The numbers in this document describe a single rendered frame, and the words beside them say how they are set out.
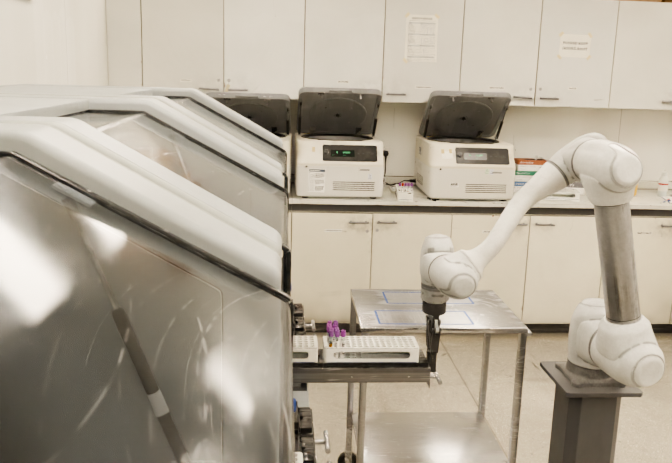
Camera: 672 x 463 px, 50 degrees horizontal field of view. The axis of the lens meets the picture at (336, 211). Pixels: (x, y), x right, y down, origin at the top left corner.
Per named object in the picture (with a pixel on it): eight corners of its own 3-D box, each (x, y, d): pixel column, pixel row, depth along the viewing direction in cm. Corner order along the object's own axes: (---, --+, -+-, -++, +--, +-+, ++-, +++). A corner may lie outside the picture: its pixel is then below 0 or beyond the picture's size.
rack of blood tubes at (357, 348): (323, 366, 221) (324, 347, 220) (322, 353, 231) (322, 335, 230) (418, 366, 223) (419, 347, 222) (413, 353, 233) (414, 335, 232)
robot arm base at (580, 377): (598, 361, 258) (600, 346, 257) (627, 387, 237) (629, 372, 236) (549, 361, 257) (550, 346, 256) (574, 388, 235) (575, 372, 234)
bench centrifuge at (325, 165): (295, 198, 448) (298, 87, 434) (293, 183, 508) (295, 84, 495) (384, 200, 452) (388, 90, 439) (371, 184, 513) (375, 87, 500)
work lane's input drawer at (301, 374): (208, 390, 218) (208, 362, 216) (212, 371, 231) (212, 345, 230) (443, 389, 224) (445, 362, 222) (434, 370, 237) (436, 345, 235)
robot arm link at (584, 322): (599, 350, 253) (606, 291, 249) (629, 371, 236) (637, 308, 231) (557, 352, 250) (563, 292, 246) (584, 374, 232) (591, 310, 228)
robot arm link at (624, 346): (635, 361, 235) (678, 391, 214) (590, 374, 233) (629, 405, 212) (612, 132, 217) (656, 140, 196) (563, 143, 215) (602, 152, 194)
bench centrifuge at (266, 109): (199, 197, 444) (199, 92, 431) (212, 181, 505) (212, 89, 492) (289, 199, 447) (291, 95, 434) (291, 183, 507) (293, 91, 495)
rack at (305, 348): (220, 366, 219) (220, 347, 218) (223, 353, 229) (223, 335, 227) (317, 366, 221) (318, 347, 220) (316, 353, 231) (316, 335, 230)
